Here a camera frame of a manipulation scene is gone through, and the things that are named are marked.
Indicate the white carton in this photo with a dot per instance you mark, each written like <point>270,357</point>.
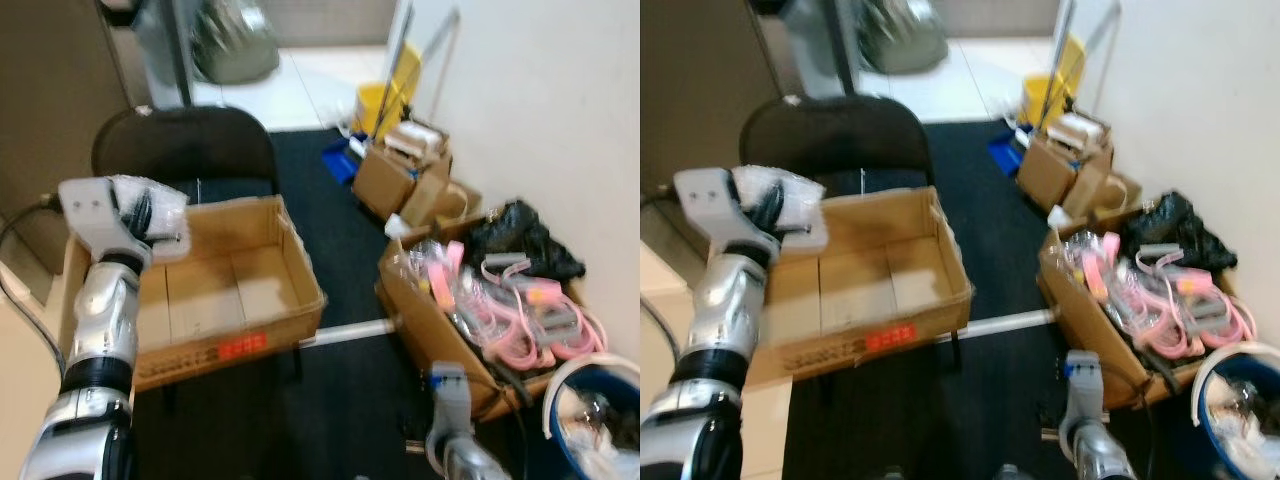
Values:
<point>1078,128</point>
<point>412,140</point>

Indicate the grey-green rubbish bag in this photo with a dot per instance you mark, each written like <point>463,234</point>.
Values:
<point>900,38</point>
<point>235,45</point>

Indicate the black floor mat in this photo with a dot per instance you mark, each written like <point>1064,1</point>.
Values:
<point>340,420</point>
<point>980,420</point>

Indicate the white tape strip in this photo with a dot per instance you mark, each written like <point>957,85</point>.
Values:
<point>350,332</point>
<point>1010,324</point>

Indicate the pink toy with yellow dot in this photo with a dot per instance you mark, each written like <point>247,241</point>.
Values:
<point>445,265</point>
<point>1102,258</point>

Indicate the cardboard box with red label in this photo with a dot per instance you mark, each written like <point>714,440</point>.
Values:
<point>900,300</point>
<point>250,310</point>

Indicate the empty open-flap cardboard box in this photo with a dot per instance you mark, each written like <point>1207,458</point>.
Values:
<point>1118,192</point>
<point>455,202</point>

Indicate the blue rubbish bin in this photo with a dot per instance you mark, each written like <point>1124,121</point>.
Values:
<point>1215,450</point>
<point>560,455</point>

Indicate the black plastic bag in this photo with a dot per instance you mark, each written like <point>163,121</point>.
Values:
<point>1170,228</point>
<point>520,240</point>

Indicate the yellow mop bucket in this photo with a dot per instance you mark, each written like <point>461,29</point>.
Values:
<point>1040,95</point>
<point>375,105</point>

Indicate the black folding chair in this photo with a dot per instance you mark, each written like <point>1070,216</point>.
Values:
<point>185,145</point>
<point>835,135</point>

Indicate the large cardboard box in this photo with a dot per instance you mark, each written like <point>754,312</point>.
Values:
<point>1085,320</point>
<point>420,325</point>

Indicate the grey kitchen cabinet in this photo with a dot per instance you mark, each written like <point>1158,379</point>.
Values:
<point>330,18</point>
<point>1000,15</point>

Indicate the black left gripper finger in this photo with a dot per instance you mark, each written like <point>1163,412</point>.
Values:
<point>158,236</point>
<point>800,232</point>
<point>140,198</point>
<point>778,195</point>

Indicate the clear plastic wrapper trash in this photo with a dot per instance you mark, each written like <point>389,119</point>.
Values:
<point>800,205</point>
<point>165,210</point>

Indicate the blue dustpan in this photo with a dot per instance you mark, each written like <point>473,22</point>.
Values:
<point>1006,152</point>
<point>342,162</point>

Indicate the small cardboard box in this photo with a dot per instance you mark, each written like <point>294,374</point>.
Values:
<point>1045,175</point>
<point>380,185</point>

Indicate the white crumpled trash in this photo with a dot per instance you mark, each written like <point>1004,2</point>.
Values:
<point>600,430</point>
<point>1250,420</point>

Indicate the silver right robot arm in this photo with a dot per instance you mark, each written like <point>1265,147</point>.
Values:
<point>465,460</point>
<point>1100,455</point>

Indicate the pink toy with orange button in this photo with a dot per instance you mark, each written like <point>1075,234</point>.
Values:
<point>542,292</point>
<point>1192,285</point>

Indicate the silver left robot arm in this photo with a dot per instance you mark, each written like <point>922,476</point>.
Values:
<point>720,320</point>
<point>100,330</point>

